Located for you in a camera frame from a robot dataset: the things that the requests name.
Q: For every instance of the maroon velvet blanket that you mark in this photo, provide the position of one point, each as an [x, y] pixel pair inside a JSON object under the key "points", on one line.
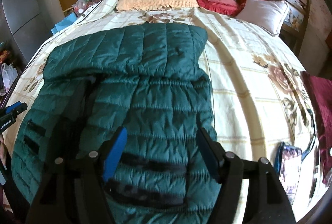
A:
{"points": [[319, 91]]}

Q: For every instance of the white plastic bag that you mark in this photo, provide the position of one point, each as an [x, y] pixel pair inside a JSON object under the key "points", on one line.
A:
{"points": [[9, 75]]}

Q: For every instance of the white pillow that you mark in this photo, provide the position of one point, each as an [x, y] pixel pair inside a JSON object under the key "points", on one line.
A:
{"points": [[266, 14]]}

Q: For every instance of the wooden chair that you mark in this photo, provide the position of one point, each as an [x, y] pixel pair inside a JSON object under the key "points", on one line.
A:
{"points": [[295, 24]]}

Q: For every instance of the floral checked bedspread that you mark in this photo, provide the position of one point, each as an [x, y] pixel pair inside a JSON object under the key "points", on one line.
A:
{"points": [[258, 97]]}

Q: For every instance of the red heart cushion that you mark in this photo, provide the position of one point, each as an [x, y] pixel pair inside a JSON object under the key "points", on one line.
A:
{"points": [[224, 7]]}

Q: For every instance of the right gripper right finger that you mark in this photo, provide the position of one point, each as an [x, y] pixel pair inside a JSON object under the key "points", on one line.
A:
{"points": [[267, 201]]}

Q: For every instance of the grey refrigerator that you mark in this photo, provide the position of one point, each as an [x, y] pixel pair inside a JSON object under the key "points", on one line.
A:
{"points": [[28, 25]]}

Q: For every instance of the blue paper bag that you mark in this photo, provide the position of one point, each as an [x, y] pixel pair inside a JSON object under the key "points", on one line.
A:
{"points": [[66, 22]]}

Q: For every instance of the dark green quilted jacket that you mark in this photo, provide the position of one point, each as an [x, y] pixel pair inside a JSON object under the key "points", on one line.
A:
{"points": [[145, 78]]}

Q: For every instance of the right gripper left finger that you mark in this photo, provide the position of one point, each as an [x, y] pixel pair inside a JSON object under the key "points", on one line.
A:
{"points": [[93, 173]]}

